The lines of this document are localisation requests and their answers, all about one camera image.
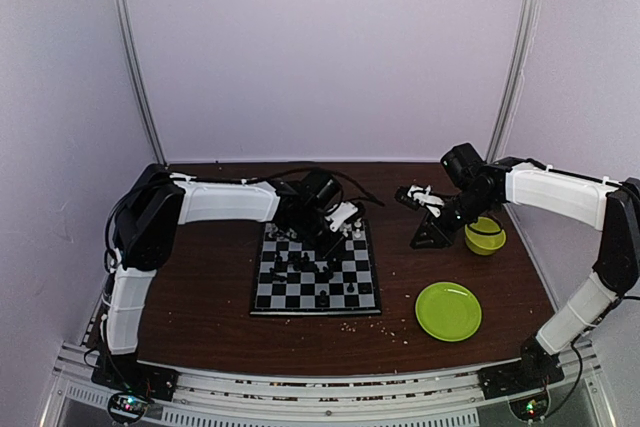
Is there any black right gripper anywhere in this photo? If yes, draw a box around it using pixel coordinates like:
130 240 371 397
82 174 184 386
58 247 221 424
410 187 496 248

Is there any black king piece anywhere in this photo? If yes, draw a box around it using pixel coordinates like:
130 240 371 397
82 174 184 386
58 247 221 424
317 290 330 308

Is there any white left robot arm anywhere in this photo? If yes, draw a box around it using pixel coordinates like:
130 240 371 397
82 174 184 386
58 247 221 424
102 164 361 391

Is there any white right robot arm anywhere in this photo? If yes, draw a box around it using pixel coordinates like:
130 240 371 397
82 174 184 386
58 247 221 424
395 143 639 389

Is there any pile of black chess pieces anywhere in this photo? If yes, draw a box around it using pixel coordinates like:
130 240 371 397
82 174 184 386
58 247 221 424
269 252 334 283

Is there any green bowl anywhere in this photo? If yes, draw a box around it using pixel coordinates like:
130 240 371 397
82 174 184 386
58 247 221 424
464 216 507 256

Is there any black and white chessboard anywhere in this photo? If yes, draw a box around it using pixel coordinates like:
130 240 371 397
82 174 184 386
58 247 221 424
249 220 382 316

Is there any green plate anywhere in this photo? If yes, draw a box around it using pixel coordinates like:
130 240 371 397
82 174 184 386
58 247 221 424
414 282 483 343

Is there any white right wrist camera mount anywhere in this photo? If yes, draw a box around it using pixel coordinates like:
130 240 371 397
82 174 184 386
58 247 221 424
408 185 445 217

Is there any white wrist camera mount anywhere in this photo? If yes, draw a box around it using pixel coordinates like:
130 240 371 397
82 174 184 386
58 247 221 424
325 201 365 232
408 185 445 217

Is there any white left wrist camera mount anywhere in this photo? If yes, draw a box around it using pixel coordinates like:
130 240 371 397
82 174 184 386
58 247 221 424
325 201 365 232

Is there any front aluminium rail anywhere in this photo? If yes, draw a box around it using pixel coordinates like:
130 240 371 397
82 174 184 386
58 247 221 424
36 341 623 426

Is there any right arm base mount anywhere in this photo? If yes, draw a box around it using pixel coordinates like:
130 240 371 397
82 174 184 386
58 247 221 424
478 336 565 423

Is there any right aluminium frame post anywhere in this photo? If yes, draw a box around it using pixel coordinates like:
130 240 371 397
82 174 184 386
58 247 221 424
486 0 541 161

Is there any aluminium frame post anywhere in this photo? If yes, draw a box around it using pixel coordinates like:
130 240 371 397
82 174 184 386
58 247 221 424
486 0 541 161
113 0 167 165

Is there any left aluminium frame post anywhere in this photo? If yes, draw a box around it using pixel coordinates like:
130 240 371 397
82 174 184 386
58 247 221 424
113 0 167 165

